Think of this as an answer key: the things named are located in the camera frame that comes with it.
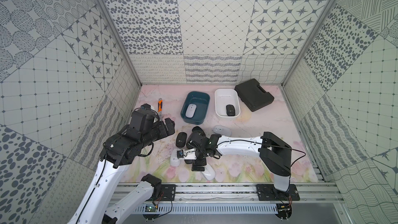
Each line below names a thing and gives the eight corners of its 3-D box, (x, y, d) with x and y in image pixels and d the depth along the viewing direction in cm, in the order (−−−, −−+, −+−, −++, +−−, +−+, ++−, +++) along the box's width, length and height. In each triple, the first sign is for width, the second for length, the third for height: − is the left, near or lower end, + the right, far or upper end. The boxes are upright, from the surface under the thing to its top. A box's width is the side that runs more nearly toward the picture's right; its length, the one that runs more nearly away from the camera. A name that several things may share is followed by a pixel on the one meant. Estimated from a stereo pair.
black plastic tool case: (251, 112, 106) (253, 108, 102) (233, 90, 120) (234, 85, 116) (272, 103, 112) (275, 98, 108) (253, 83, 125) (254, 78, 121)
